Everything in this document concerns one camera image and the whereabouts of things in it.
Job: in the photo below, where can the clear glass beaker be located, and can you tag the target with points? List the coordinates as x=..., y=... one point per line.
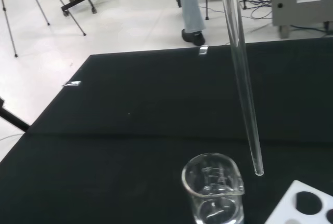
x=213, y=190

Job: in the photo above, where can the white test tube rack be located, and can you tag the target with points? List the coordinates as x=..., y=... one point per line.
x=286, y=203

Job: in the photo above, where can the person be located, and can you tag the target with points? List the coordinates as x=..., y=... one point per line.
x=192, y=13

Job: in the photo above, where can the clear cloth clip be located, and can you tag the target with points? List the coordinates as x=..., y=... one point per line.
x=203, y=50
x=72, y=83

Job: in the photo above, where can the grey equipment cabinet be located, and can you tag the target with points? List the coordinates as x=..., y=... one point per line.
x=301, y=3

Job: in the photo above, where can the black tripod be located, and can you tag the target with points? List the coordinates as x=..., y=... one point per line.
x=39, y=4

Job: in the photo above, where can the black bench cloth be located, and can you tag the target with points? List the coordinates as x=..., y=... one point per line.
x=130, y=143

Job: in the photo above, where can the black stand beam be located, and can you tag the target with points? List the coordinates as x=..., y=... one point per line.
x=13, y=120

